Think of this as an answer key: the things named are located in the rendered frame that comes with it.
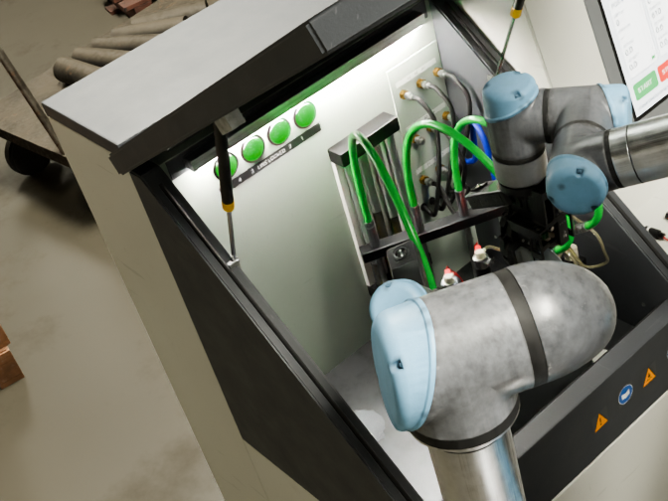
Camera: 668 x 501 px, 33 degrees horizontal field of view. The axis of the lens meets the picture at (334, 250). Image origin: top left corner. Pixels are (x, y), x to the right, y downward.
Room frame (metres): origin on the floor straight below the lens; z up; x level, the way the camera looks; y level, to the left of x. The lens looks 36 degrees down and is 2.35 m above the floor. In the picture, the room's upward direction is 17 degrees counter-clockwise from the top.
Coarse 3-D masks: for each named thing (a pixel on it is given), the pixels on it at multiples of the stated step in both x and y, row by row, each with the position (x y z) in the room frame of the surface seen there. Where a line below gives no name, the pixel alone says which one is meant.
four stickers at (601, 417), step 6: (654, 366) 1.39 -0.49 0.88; (642, 372) 1.37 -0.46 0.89; (648, 372) 1.38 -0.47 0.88; (654, 372) 1.39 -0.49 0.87; (642, 378) 1.37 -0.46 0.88; (648, 378) 1.38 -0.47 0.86; (654, 378) 1.39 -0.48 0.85; (630, 384) 1.35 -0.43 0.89; (642, 384) 1.37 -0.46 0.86; (624, 390) 1.35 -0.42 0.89; (630, 390) 1.35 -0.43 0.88; (618, 396) 1.34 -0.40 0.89; (624, 396) 1.35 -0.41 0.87; (630, 396) 1.35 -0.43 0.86; (618, 402) 1.34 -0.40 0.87; (624, 402) 1.34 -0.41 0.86; (600, 414) 1.31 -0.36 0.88; (606, 414) 1.32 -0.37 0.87; (594, 420) 1.31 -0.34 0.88; (600, 420) 1.31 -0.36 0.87; (606, 420) 1.32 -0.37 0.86; (594, 426) 1.30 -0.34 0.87; (600, 426) 1.31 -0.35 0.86; (594, 432) 1.30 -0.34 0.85
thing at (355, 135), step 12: (360, 132) 1.56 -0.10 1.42; (348, 144) 1.63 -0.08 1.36; (372, 156) 1.48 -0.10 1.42; (384, 168) 1.45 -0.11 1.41; (360, 180) 1.67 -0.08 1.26; (384, 180) 1.43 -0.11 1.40; (360, 192) 1.67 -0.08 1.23; (396, 192) 1.41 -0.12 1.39; (360, 204) 1.68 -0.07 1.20; (396, 204) 1.39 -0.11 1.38; (408, 216) 1.37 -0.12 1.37; (408, 228) 1.36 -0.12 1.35; (420, 252) 1.33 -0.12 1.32; (432, 276) 1.31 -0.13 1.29; (432, 288) 1.31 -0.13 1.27
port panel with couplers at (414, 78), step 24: (432, 48) 1.90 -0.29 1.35; (408, 72) 1.86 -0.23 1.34; (432, 72) 1.89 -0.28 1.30; (408, 96) 1.83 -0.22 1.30; (432, 96) 1.88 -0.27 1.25; (408, 120) 1.85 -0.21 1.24; (456, 120) 1.87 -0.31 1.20; (432, 144) 1.87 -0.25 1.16; (432, 168) 1.86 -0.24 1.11; (432, 192) 1.86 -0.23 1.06
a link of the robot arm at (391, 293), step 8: (392, 280) 1.11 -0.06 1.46; (400, 280) 1.11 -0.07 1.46; (408, 280) 1.11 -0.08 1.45; (384, 288) 1.10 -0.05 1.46; (392, 288) 1.10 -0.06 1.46; (400, 288) 1.09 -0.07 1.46; (408, 288) 1.09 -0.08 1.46; (416, 288) 1.09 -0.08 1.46; (424, 288) 1.14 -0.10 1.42; (376, 296) 1.10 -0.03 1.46; (384, 296) 1.09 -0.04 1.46; (392, 296) 1.09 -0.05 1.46; (400, 296) 1.09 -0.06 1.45; (408, 296) 1.08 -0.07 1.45; (416, 296) 1.08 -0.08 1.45; (376, 304) 1.09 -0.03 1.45; (384, 304) 1.09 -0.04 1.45; (392, 304) 1.08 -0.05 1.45; (376, 312) 1.09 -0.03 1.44
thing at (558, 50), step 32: (480, 0) 1.84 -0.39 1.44; (512, 0) 1.77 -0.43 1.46; (544, 0) 1.77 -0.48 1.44; (576, 0) 1.80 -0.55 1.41; (480, 32) 1.86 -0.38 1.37; (512, 32) 1.78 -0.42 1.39; (544, 32) 1.75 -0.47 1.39; (576, 32) 1.78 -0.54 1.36; (512, 64) 1.80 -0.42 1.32; (544, 64) 1.73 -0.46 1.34; (576, 64) 1.76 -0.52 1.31; (640, 192) 1.72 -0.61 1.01
